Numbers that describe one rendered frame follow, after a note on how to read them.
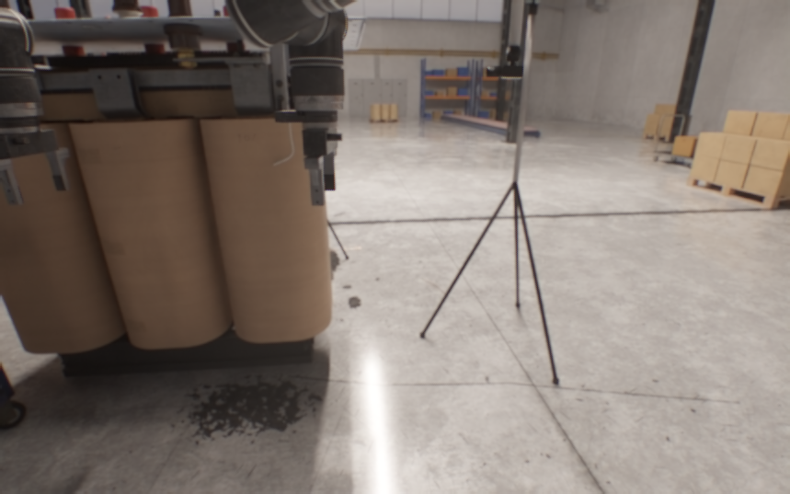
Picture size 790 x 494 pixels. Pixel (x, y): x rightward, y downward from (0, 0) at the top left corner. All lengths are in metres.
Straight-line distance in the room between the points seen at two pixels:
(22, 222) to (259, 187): 0.84
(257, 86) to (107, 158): 0.55
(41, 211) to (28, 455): 0.86
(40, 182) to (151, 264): 0.45
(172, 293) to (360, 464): 0.93
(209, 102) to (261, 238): 0.51
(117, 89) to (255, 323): 0.94
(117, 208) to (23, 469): 0.94
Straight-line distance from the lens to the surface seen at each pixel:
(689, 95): 13.39
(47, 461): 1.88
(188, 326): 1.74
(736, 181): 6.42
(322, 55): 0.82
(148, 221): 1.59
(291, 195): 1.43
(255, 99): 1.43
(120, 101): 1.58
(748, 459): 1.91
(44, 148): 1.23
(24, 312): 2.00
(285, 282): 1.55
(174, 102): 1.62
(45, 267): 1.85
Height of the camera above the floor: 1.15
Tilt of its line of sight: 22 degrees down
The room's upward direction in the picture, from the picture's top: straight up
